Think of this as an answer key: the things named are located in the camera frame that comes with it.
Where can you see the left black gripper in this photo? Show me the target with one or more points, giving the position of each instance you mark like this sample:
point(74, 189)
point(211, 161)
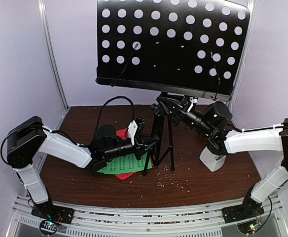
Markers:
point(140, 146)

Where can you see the green paper sheet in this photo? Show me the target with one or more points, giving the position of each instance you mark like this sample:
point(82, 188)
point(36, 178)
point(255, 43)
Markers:
point(123, 165)

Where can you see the aluminium front rail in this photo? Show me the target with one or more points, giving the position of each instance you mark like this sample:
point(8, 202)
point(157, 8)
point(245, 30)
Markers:
point(204, 220)

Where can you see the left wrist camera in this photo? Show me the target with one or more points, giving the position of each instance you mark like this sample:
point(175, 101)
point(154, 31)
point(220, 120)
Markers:
point(134, 127)

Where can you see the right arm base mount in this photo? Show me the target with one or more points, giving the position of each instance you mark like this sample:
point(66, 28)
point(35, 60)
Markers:
point(239, 212)

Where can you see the grey metronome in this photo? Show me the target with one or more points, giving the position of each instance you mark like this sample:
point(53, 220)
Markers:
point(211, 161)

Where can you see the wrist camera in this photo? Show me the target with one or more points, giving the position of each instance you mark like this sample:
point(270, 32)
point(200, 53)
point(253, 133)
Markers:
point(134, 127)
point(192, 101)

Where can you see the aluminium frame post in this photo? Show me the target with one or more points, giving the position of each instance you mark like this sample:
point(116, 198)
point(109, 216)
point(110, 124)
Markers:
point(251, 7)
point(51, 55)

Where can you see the right aluminium frame post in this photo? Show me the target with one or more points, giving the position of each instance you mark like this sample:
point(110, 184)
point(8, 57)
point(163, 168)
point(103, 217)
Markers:
point(251, 7)

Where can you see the left aluminium frame post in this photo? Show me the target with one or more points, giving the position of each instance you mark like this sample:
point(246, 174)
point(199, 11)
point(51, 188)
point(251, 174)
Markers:
point(51, 55)

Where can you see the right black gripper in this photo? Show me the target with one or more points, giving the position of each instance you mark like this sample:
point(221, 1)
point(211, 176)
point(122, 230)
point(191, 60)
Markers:
point(177, 114)

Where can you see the black perforated music stand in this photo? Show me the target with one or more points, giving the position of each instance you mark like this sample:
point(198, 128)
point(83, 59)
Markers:
point(187, 48)

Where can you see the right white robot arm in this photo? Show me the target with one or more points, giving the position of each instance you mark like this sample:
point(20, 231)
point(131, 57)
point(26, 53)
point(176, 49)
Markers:
point(220, 142)

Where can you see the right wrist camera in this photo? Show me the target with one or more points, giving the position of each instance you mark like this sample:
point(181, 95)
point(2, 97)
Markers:
point(192, 101)

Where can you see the red paper sheet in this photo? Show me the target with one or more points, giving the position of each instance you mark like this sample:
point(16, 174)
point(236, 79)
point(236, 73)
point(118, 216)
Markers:
point(121, 134)

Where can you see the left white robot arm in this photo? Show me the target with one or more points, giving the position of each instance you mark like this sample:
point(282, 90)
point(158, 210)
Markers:
point(32, 137)

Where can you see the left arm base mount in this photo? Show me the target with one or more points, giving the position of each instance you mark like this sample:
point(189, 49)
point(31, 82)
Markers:
point(57, 214)

